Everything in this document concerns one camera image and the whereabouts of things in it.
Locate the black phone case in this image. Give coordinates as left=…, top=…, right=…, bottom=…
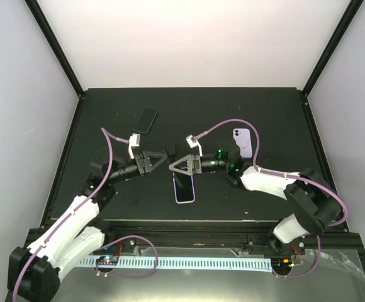
left=161, top=143, right=176, bottom=157

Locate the lilac phone case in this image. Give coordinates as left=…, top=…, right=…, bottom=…
left=172, top=172, right=196, bottom=204

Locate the teal edged phone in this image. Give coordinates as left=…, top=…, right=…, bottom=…
left=133, top=108, right=158, bottom=134

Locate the lilac magsafe cased phone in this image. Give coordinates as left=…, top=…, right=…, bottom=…
left=233, top=128, right=253, bottom=159

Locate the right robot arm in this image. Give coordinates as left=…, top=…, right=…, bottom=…
left=169, top=137, right=342, bottom=254

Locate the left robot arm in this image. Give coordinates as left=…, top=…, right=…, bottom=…
left=7, top=151, right=167, bottom=301

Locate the small circuit board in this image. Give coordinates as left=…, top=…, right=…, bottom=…
left=96, top=255, right=118, bottom=266

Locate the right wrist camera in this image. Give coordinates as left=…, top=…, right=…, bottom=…
left=185, top=135, right=203, bottom=157

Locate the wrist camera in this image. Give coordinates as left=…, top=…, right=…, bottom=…
left=185, top=135, right=203, bottom=157
left=128, top=133, right=140, bottom=159

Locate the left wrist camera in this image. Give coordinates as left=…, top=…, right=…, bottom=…
left=128, top=133, right=140, bottom=159

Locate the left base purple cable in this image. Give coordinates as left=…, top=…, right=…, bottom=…
left=94, top=235, right=160, bottom=279

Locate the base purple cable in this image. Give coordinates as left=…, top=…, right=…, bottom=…
left=94, top=235, right=160, bottom=279
left=272, top=235, right=322, bottom=280

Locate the white slotted cable duct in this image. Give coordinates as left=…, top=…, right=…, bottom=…
left=77, top=255, right=272, bottom=272

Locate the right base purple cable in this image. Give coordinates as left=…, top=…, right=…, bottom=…
left=272, top=235, right=322, bottom=280

